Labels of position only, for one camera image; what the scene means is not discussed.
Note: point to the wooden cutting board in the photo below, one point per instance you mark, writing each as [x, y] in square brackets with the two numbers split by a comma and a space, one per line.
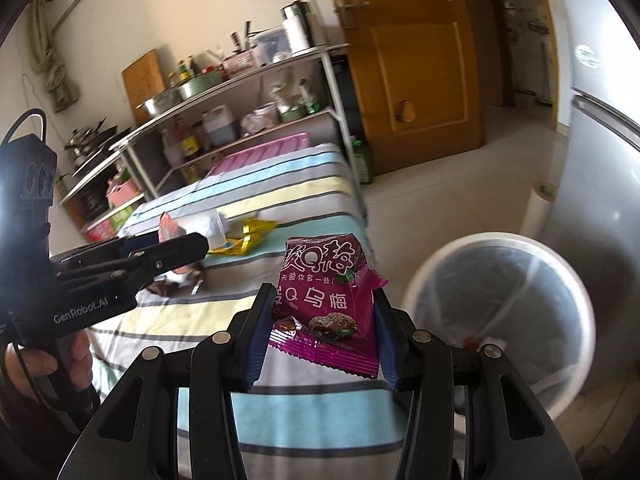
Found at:
[142, 85]

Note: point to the green bowl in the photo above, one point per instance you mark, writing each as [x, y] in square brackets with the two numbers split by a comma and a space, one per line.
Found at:
[292, 114]

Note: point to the green plastic bottle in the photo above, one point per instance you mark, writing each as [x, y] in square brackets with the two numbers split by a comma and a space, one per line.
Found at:
[362, 162]

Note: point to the green white packet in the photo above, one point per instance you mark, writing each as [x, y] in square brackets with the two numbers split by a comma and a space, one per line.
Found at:
[309, 97]

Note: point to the steel pot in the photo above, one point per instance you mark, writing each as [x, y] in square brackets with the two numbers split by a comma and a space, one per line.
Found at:
[160, 102]

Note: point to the yellow cap sauce bottle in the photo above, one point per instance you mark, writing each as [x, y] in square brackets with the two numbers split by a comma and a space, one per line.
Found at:
[181, 74]

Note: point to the yellow label oil bottle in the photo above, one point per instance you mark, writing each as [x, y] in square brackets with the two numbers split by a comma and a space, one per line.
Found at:
[189, 142]

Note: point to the white round waste bin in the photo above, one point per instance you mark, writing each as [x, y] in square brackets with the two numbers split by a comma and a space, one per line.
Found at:
[575, 360]

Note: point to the stack of dark pans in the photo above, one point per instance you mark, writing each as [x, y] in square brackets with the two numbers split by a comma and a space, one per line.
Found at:
[95, 145]

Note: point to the dark crumpled wrapper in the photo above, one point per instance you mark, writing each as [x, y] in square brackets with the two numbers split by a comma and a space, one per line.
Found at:
[170, 285]

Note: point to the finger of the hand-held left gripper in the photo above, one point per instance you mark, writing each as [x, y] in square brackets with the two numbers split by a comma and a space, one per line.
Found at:
[142, 244]
[180, 252]

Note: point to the purple snack packet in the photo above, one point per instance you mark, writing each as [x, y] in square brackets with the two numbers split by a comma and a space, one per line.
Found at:
[325, 300]

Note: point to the crumpled food bag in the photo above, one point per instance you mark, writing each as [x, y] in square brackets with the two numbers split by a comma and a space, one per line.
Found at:
[284, 96]

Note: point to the clear oil bottle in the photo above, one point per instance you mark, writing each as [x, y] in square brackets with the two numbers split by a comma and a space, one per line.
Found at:
[170, 147]

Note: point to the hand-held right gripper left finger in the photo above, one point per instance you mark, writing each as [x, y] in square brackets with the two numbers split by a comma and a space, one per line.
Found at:
[255, 340]

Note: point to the dark wooden door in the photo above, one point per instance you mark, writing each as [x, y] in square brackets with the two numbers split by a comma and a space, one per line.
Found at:
[495, 35]

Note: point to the striped cloth covered table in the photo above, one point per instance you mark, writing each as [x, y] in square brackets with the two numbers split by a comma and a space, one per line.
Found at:
[320, 410]

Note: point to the metal shelf rack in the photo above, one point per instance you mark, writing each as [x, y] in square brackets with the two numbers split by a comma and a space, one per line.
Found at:
[338, 112]

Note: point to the clear plastic bag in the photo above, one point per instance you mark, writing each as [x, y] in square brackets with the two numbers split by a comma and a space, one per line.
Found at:
[255, 124]

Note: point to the clear storage box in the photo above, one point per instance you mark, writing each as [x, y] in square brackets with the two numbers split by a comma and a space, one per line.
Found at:
[270, 47]

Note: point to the paper towel roll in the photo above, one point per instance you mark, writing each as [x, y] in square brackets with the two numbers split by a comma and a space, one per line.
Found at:
[537, 210]

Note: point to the pink storage basket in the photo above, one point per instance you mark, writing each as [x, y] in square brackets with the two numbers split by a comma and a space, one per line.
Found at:
[124, 194]

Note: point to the green metal basin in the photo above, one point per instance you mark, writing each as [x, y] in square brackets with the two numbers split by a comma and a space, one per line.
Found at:
[200, 87]

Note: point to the silver refrigerator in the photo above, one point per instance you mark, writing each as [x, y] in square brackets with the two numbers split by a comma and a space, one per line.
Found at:
[600, 160]

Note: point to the white plastic bag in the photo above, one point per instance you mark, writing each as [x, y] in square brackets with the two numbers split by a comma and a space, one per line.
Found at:
[205, 227]

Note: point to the pink utensil basket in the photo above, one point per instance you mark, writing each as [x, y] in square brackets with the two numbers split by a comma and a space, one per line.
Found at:
[239, 62]

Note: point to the person's left hand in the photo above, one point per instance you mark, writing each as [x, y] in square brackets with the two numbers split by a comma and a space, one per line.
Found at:
[25, 372]

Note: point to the white cylinder container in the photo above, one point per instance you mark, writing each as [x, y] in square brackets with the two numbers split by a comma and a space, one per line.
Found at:
[294, 37]

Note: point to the gold snack wrapper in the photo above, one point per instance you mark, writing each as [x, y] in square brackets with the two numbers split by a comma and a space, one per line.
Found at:
[247, 237]

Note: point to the green red box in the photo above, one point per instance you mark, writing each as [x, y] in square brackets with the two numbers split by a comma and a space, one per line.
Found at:
[107, 225]

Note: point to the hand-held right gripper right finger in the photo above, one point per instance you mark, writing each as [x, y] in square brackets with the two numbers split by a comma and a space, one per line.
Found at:
[387, 345]

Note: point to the white plastic jug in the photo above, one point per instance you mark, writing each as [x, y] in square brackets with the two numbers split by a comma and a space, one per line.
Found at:
[219, 130]

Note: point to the clear plastic bin liner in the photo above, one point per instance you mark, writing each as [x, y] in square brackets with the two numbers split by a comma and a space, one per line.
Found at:
[500, 290]

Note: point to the dark sauce bottle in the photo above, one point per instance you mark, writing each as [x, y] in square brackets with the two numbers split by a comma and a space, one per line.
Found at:
[190, 69]

